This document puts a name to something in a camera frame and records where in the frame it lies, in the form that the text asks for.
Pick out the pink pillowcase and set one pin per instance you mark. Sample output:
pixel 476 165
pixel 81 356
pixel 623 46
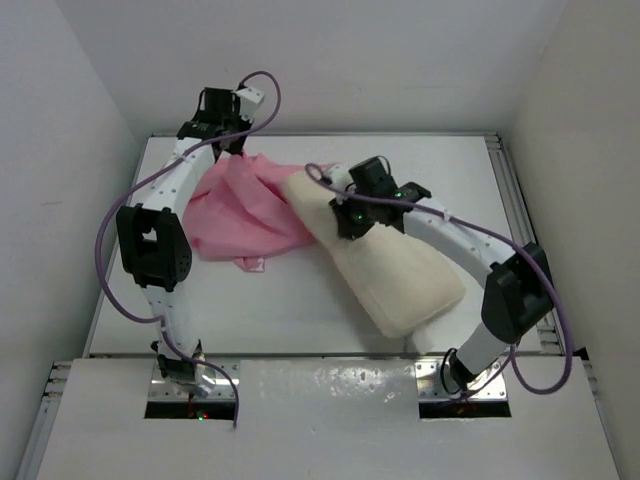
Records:
pixel 246 209

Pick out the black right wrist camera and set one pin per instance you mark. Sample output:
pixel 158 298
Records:
pixel 371 174

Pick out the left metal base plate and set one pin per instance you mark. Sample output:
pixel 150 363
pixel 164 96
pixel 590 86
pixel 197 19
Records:
pixel 209 386

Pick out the white front cover board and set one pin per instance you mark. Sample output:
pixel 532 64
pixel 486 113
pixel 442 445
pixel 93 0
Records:
pixel 307 419

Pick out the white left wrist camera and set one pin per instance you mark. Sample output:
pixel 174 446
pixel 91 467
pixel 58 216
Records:
pixel 250 100

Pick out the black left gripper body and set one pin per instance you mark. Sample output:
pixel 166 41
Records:
pixel 236 122

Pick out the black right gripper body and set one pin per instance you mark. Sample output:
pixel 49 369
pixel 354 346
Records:
pixel 358 217

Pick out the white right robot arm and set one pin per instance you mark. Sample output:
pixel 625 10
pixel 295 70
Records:
pixel 518 291

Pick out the cream pillow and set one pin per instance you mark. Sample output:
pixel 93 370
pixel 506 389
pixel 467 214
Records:
pixel 401 282

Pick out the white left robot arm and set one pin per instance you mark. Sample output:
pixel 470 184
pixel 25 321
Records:
pixel 153 245

